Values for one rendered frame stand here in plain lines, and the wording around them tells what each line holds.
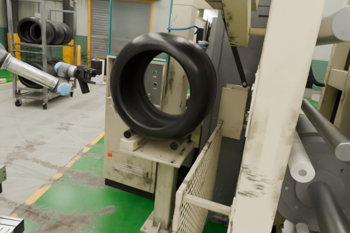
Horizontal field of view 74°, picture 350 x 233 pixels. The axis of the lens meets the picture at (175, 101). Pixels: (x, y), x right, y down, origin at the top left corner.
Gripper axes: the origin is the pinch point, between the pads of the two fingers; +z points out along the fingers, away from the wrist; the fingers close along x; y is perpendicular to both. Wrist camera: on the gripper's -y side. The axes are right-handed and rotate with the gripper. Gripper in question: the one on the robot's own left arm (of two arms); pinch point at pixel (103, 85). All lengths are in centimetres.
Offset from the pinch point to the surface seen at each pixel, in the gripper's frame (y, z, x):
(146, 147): -29.1, 35.3, -0.4
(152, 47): 30.0, 32.9, -12.1
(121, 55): 21.9, 16.2, -11.5
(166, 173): -58, 44, 27
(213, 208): -6, 82, -58
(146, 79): -3, 0, 60
